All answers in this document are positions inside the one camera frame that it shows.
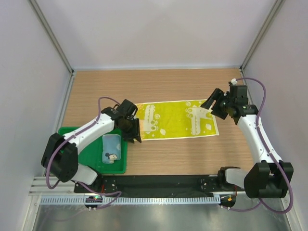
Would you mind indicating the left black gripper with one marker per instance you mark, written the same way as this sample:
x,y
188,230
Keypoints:
x,y
130,136

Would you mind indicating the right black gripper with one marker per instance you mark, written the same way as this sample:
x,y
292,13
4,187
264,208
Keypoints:
x,y
215,95

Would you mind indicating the blue polka dot towel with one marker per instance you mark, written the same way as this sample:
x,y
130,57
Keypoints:
x,y
111,148

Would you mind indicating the yellow green patterned towel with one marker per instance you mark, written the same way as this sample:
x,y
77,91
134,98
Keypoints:
x,y
175,120

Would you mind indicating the green plastic tray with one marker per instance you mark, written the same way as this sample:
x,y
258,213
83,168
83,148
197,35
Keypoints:
x,y
92,156

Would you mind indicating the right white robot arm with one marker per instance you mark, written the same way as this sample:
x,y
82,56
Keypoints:
x,y
266,160

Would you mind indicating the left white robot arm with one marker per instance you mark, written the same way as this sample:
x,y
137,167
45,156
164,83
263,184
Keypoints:
x,y
60,157

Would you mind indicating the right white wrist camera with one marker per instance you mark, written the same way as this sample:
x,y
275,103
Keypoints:
x,y
233,82

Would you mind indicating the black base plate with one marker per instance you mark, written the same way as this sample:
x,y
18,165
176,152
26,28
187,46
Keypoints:
x,y
164,186

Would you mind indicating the aluminium front rail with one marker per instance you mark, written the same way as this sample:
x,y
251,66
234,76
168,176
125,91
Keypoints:
x,y
256,185

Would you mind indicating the white slotted cable duct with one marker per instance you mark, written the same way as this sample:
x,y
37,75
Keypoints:
x,y
96,200

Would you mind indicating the right aluminium frame post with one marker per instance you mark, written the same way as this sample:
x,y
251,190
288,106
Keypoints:
x,y
275,9

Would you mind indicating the aluminium frame post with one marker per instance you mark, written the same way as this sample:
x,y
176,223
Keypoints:
x,y
275,9
47,28

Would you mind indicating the left aluminium frame post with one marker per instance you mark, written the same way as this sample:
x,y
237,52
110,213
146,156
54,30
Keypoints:
x,y
47,28

